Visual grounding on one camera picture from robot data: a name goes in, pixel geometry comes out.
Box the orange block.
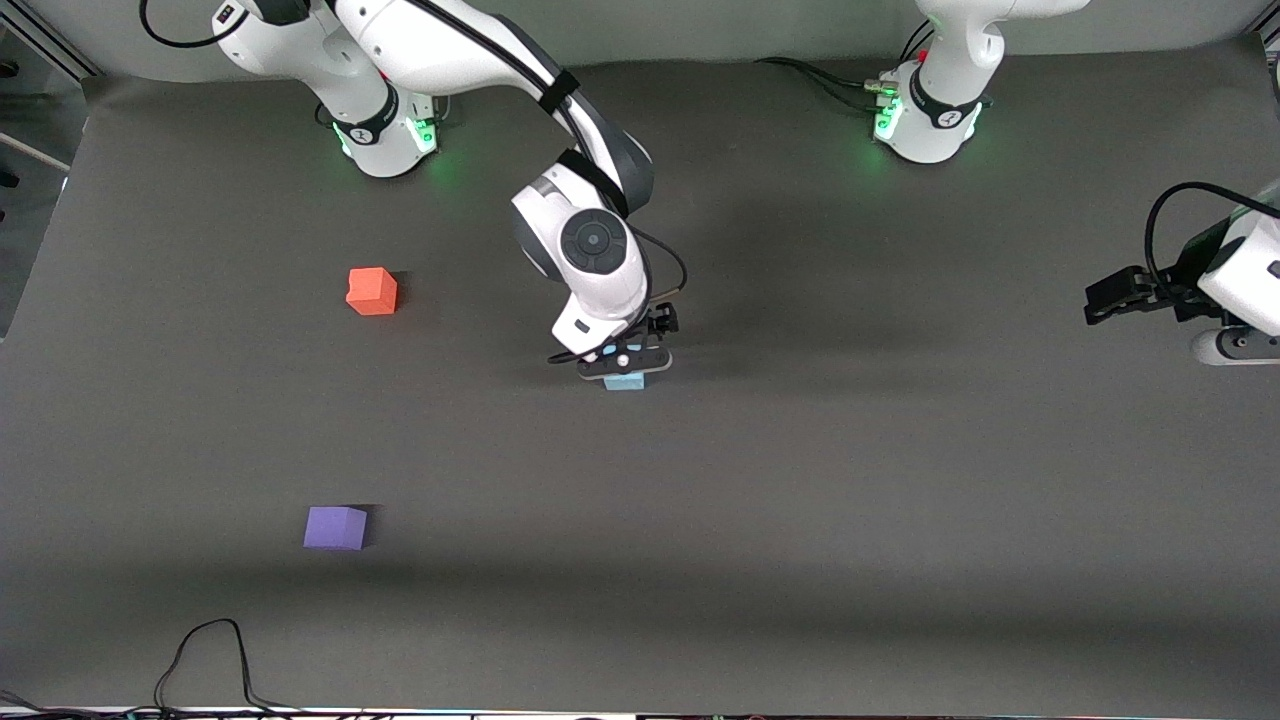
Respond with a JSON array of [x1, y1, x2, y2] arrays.
[[346, 267, 399, 317]]

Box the purple block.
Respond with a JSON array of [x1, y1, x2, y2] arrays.
[[303, 505, 369, 551]]

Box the dark grey table mat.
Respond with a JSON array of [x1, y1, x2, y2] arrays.
[[0, 35, 1280, 716]]

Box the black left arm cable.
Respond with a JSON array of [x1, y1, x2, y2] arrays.
[[1145, 181, 1280, 301]]

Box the black left base cable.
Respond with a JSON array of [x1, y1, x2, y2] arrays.
[[754, 56, 893, 113]]

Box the black cable on mat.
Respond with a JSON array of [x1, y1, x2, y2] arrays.
[[153, 618, 301, 714]]

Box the aluminium frame profile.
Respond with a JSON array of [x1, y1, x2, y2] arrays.
[[0, 0, 101, 83]]

